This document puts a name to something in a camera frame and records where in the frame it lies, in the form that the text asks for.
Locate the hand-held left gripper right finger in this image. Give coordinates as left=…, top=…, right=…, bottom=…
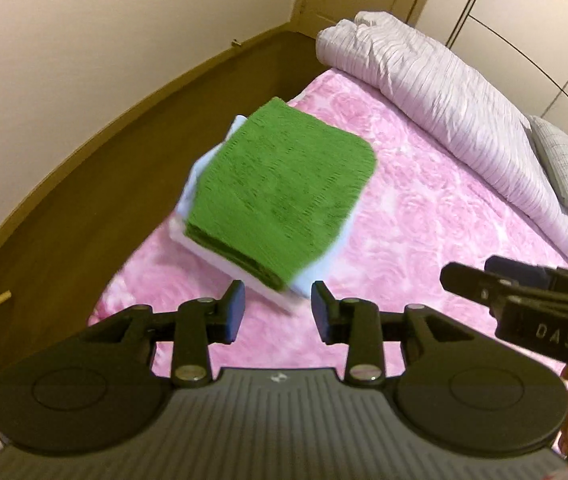
left=310, top=281, right=470, bottom=387

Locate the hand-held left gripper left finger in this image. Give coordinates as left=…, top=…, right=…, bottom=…
left=89, top=280, right=247, bottom=387

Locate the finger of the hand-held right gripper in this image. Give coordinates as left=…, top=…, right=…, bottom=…
left=484, top=255, right=560, bottom=287
left=440, top=261, right=511, bottom=316

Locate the green towel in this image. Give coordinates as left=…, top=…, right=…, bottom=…
left=184, top=96, right=378, bottom=292

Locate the pink floral blanket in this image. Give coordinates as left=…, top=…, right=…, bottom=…
left=86, top=67, right=568, bottom=401

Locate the grey checked pillow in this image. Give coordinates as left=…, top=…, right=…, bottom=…
left=528, top=115, right=568, bottom=231

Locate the light blue towel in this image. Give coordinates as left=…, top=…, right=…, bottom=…
left=176, top=115, right=354, bottom=302

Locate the grey striped duvet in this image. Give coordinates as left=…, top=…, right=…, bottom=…
left=315, top=10, right=568, bottom=281

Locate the white wardrobe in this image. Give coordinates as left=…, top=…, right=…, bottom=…
left=414, top=0, right=568, bottom=171

